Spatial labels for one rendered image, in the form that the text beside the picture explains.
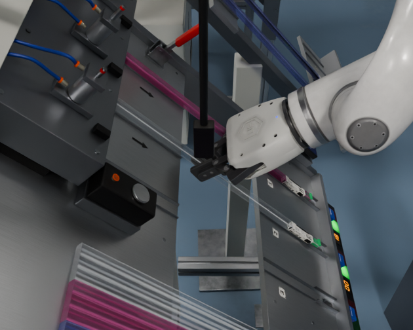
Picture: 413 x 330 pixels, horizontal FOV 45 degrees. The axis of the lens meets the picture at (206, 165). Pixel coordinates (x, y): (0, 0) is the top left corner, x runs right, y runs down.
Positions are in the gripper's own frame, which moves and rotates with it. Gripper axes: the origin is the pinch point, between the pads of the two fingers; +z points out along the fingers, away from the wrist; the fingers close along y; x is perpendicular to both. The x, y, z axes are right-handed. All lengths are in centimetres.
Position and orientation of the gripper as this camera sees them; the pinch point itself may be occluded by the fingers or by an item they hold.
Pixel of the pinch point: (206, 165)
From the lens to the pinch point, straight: 76.4
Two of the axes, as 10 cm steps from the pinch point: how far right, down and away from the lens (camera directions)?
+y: 0.0, 7.3, -6.9
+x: 5.6, 5.7, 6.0
